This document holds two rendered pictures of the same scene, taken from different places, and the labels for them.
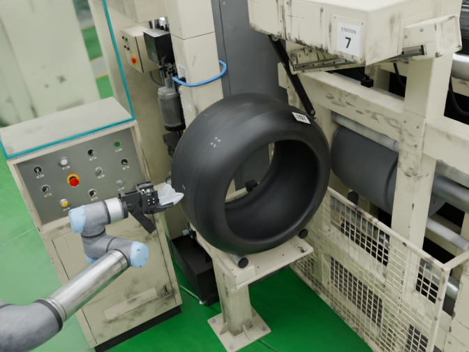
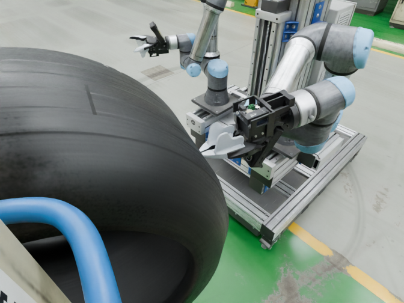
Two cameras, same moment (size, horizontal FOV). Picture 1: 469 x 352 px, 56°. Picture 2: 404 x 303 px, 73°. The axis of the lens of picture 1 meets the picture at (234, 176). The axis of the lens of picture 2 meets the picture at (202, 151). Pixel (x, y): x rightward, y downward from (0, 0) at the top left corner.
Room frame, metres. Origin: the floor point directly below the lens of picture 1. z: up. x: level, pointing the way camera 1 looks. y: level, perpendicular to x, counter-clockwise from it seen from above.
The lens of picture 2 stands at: (1.63, 0.19, 1.60)
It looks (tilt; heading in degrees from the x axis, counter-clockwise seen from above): 42 degrees down; 181
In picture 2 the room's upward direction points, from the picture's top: straight up
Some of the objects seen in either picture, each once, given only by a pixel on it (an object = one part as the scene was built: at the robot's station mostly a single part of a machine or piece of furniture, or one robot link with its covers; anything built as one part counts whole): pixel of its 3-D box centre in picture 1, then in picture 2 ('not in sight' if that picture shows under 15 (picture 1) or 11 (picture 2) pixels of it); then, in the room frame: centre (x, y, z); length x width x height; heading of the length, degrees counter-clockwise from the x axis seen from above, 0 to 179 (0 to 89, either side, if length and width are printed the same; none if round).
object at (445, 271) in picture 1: (347, 267); not in sight; (1.37, -0.44, 0.65); 0.90 x 0.02 x 0.70; 25
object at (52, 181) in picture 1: (102, 232); not in sight; (1.86, 0.73, 0.63); 0.56 x 0.41 x 1.27; 115
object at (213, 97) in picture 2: not in sight; (217, 92); (0.17, 0.26, 0.77); 0.15 x 0.15 x 0.10
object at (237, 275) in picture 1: (223, 250); not in sight; (1.37, 0.08, 0.84); 0.36 x 0.09 x 0.06; 25
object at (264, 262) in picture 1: (252, 243); not in sight; (1.43, -0.04, 0.80); 0.37 x 0.36 x 0.02; 115
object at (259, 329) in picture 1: (238, 324); not in sight; (1.65, 0.09, 0.02); 0.27 x 0.27 x 0.04; 25
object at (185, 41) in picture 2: not in sight; (185, 41); (0.09, 0.08, 1.04); 0.11 x 0.08 x 0.09; 108
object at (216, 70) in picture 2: not in sight; (217, 73); (0.16, 0.26, 0.88); 0.13 x 0.12 x 0.14; 18
